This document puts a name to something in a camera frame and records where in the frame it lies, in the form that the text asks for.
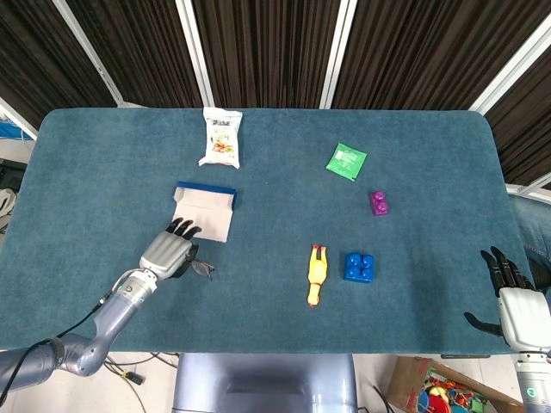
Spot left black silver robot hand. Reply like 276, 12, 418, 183
139, 217, 203, 280

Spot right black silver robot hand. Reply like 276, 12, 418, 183
463, 245, 551, 353

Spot eyeglasses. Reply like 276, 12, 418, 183
188, 256, 215, 281

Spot white box with blue lid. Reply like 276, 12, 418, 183
170, 181, 238, 244

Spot cardboard box of toys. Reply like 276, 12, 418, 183
386, 355, 524, 413

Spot person's jeans leg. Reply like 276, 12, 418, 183
509, 193, 551, 298

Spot teal table cloth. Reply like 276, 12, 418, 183
0, 107, 537, 356

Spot white snack bag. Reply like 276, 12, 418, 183
197, 106, 245, 170

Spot yellow rubber chicken toy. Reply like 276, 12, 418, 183
306, 243, 331, 309

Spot blue-grey robot torso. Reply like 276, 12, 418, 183
171, 353, 359, 413

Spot blue toy brick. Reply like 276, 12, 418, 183
343, 251, 375, 284

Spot purple toy brick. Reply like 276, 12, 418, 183
368, 189, 391, 218

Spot green sachet packet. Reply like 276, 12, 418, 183
325, 142, 368, 182

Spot dark brown curtain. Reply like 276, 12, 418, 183
0, 0, 551, 186

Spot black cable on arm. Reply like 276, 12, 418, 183
0, 292, 118, 405

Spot tangled floor cables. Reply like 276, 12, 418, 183
0, 351, 180, 413

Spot white metal frame post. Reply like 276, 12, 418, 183
175, 0, 216, 108
468, 15, 551, 115
0, 96, 40, 141
53, 0, 129, 108
505, 175, 551, 201
319, 0, 359, 110

